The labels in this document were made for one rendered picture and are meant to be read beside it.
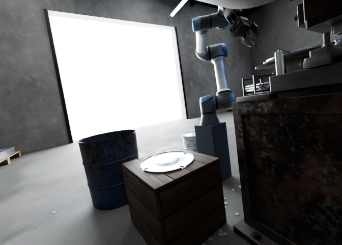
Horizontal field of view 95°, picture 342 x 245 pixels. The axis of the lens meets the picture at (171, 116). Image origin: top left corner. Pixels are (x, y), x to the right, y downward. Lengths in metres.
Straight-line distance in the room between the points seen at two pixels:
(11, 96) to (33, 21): 1.82
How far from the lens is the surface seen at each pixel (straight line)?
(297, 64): 0.88
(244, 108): 0.74
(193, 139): 1.84
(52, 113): 4.84
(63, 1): 5.61
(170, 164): 0.82
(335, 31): 0.88
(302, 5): 0.92
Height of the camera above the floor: 0.66
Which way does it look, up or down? 5 degrees down
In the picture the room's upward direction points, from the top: 8 degrees counter-clockwise
